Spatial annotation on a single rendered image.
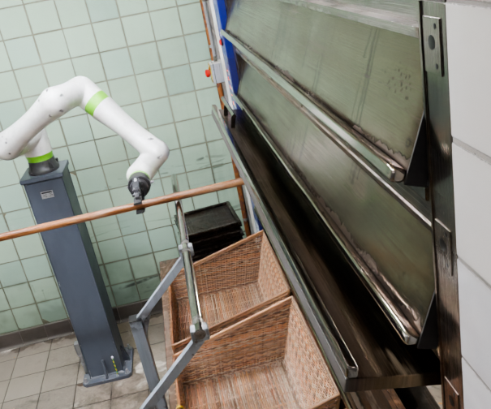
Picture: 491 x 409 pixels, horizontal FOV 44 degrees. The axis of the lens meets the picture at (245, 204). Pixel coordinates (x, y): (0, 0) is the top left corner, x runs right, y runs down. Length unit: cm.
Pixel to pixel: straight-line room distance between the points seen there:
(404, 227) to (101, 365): 268
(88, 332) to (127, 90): 132
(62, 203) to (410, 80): 240
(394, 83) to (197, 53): 261
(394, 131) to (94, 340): 273
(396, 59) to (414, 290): 34
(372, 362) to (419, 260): 17
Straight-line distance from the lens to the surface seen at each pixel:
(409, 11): 83
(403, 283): 99
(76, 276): 322
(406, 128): 83
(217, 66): 310
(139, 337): 213
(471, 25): 65
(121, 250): 377
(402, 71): 87
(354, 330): 105
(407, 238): 99
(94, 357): 347
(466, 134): 70
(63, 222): 239
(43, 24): 345
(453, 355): 92
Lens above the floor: 203
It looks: 23 degrees down
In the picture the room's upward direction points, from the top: 11 degrees counter-clockwise
